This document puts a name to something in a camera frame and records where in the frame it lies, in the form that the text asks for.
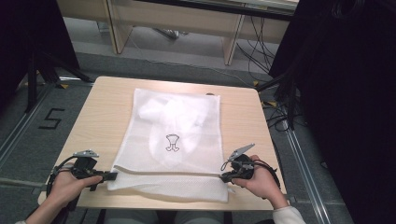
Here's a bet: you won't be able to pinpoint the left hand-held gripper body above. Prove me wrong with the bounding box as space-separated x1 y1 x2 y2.
72 149 101 181

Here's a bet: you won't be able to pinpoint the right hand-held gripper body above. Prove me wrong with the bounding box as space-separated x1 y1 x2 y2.
227 143 256 181

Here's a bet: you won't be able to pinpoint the white mesh laundry bag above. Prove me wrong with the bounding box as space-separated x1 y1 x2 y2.
106 88 231 203

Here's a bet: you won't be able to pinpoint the person's right hand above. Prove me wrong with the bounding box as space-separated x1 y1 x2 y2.
231 154 290 211

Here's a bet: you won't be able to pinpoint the person's left hand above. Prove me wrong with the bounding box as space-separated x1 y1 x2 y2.
46 167 104 210

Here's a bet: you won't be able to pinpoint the light wooden table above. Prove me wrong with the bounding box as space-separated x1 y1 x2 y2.
36 76 292 212

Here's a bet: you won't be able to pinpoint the person's legs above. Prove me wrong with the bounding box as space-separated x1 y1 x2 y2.
104 209 275 224

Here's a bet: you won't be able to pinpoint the white garment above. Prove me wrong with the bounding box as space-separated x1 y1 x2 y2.
137 96 210 169

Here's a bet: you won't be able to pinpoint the black metal stand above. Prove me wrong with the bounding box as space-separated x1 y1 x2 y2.
25 50 93 114
256 69 302 131

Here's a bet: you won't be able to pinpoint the black curtain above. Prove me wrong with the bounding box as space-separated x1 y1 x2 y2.
268 0 396 224
0 0 80 110

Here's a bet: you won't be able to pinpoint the light wooden desk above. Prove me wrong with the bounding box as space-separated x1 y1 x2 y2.
55 0 301 66

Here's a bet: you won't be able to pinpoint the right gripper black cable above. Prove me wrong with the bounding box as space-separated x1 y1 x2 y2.
219 158 282 200

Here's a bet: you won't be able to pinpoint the black floor cables bundle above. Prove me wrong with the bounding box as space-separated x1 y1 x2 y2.
262 99 309 133

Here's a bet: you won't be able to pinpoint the metal floor rail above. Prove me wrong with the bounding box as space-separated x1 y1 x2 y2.
281 119 332 224
0 83 55 169

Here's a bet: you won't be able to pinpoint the hanging black cables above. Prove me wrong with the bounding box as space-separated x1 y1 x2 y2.
235 15 281 82

